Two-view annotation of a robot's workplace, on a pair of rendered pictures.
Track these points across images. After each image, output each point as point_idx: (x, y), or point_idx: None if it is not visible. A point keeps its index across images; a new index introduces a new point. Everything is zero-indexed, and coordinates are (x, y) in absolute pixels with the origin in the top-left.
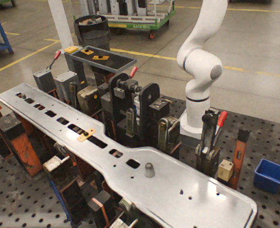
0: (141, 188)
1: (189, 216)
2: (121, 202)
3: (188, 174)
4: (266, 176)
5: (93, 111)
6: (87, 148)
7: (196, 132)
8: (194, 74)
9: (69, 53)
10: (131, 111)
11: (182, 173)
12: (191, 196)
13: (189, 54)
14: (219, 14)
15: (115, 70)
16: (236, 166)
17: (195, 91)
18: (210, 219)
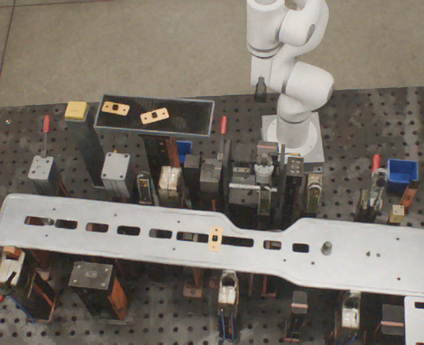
0: (330, 269)
1: (388, 272)
2: (352, 295)
3: (361, 232)
4: (394, 174)
5: (182, 198)
6: (235, 256)
7: (300, 154)
8: (303, 100)
9: (77, 119)
10: (268, 189)
11: (355, 233)
12: (379, 252)
13: (289, 76)
14: (324, 27)
15: (204, 136)
16: (404, 206)
17: (300, 114)
18: (405, 264)
